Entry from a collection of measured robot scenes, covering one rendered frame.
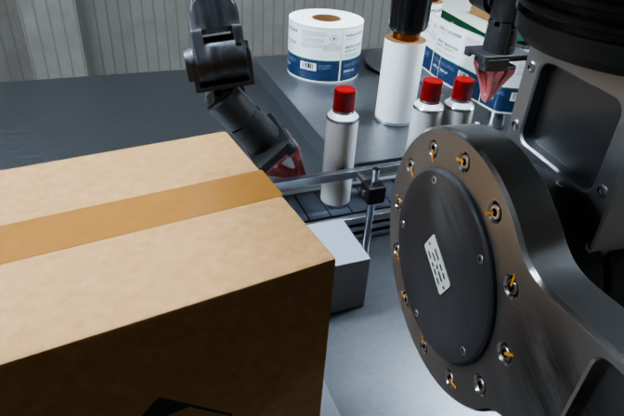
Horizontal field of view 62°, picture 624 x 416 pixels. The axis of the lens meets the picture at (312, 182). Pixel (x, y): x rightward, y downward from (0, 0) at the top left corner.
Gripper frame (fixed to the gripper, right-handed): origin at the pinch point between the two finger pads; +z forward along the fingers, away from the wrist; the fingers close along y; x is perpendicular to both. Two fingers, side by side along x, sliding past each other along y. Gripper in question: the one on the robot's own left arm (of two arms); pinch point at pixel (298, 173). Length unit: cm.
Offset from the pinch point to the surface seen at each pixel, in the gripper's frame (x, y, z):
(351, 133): -10.7, -2.5, -1.0
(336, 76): -18, 52, 23
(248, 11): -17, 275, 76
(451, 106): -26.3, -1.2, 9.4
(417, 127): -19.7, -0.9, 8.4
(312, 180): -1.3, -4.5, -0.6
